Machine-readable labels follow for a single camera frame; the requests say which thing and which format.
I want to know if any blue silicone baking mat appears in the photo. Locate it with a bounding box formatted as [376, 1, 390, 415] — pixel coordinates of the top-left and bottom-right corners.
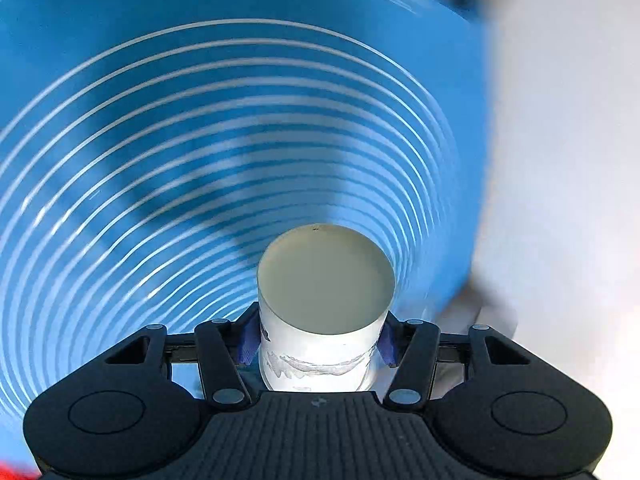
[1, 0, 488, 429]

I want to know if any white paper cup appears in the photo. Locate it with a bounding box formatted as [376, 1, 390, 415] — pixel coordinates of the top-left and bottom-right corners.
[257, 224, 396, 392]

